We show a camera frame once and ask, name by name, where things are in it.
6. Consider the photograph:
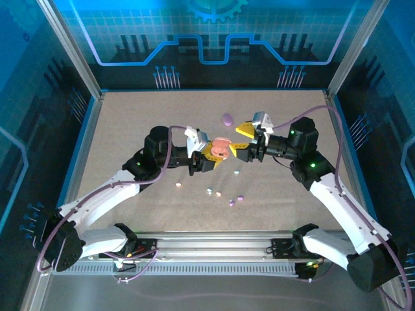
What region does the pink earbud charging case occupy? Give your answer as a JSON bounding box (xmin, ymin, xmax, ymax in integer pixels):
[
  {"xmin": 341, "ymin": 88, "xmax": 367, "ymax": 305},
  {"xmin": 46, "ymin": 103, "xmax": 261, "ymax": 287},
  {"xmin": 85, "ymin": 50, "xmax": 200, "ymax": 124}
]
[{"xmin": 209, "ymin": 137, "xmax": 231, "ymax": 162}]

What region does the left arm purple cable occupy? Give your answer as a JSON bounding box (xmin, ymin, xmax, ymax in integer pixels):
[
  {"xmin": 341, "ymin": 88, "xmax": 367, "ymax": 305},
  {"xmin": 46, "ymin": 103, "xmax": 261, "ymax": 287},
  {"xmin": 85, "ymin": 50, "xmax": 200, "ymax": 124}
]
[{"xmin": 37, "ymin": 124, "xmax": 192, "ymax": 284}]

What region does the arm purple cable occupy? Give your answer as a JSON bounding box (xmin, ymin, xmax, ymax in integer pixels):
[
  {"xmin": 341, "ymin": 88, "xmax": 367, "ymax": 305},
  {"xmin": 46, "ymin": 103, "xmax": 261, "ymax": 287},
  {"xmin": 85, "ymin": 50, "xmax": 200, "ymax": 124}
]
[
  {"xmin": 37, "ymin": 124, "xmax": 192, "ymax": 284},
  {"xmin": 272, "ymin": 105, "xmax": 410, "ymax": 310}
]

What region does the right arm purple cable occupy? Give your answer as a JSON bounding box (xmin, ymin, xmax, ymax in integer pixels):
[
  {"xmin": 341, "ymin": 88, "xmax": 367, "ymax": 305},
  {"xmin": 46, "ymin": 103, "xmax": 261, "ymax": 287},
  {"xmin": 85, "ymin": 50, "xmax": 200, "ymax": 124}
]
[{"xmin": 272, "ymin": 105, "xmax": 410, "ymax": 310}]

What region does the left aluminium side rail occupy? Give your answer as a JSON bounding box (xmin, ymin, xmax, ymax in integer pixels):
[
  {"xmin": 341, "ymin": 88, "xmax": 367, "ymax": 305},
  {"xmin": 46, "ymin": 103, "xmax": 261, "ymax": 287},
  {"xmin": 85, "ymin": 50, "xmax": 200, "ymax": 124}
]
[{"xmin": 19, "ymin": 92, "xmax": 104, "ymax": 311}]

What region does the aluminium side rail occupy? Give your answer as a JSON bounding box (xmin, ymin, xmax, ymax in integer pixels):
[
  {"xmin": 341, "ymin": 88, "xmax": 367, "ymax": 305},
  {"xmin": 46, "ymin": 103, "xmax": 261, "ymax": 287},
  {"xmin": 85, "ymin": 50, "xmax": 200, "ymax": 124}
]
[
  {"xmin": 324, "ymin": 90, "xmax": 408, "ymax": 311},
  {"xmin": 19, "ymin": 92, "xmax": 104, "ymax": 311}
]

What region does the right aluminium side rail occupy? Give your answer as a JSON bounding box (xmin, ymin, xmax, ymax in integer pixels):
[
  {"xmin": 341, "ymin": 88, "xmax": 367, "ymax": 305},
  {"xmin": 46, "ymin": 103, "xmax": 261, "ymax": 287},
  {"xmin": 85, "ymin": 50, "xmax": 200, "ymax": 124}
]
[{"xmin": 324, "ymin": 90, "xmax": 408, "ymax": 311}]

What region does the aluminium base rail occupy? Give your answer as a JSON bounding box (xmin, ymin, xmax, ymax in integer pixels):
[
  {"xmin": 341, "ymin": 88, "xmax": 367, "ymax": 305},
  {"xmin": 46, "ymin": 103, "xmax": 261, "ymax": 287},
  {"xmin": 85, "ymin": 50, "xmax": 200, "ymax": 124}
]
[{"xmin": 77, "ymin": 230, "xmax": 354, "ymax": 265}]

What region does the right aluminium frame post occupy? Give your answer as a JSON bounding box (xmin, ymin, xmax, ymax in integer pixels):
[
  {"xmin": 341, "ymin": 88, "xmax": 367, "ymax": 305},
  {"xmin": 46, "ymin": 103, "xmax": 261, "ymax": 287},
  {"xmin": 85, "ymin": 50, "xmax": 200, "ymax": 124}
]
[{"xmin": 325, "ymin": 0, "xmax": 390, "ymax": 100}]

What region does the aluminium frame post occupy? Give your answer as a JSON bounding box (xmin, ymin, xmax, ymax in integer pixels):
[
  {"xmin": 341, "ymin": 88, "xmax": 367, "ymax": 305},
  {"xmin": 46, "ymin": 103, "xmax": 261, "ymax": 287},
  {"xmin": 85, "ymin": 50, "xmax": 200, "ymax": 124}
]
[
  {"xmin": 325, "ymin": 0, "xmax": 390, "ymax": 100},
  {"xmin": 34, "ymin": 0, "xmax": 104, "ymax": 100}
]

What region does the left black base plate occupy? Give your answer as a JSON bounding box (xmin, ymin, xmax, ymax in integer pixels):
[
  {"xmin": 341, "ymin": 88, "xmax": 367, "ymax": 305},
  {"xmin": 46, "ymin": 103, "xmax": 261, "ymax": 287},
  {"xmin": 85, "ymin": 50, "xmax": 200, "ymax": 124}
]
[{"xmin": 99, "ymin": 238, "xmax": 160, "ymax": 260}]

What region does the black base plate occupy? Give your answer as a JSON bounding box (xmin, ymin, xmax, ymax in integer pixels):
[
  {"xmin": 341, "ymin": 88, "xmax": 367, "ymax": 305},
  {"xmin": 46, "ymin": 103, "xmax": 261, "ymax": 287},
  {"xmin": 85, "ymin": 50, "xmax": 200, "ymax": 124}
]
[
  {"xmin": 271, "ymin": 238, "xmax": 304, "ymax": 260},
  {"xmin": 99, "ymin": 238, "xmax": 160, "ymax": 260}
]

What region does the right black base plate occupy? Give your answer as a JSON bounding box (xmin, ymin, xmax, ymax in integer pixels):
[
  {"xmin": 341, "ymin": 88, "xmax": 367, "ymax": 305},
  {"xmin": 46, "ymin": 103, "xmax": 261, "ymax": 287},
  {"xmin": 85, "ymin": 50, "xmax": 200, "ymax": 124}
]
[{"xmin": 271, "ymin": 238, "xmax": 304, "ymax": 260}]

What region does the grey slotted cable duct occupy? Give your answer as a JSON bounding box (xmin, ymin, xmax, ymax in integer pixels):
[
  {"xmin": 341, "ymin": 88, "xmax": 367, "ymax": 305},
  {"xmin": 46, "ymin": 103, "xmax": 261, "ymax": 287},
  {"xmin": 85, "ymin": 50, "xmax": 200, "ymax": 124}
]
[{"xmin": 51, "ymin": 261, "xmax": 301, "ymax": 277}]

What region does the left aluminium frame post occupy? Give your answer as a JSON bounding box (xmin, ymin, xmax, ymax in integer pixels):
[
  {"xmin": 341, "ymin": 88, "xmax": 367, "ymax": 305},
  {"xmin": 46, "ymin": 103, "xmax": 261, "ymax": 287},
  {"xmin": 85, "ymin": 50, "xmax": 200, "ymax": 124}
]
[{"xmin": 34, "ymin": 0, "xmax": 104, "ymax": 100}]

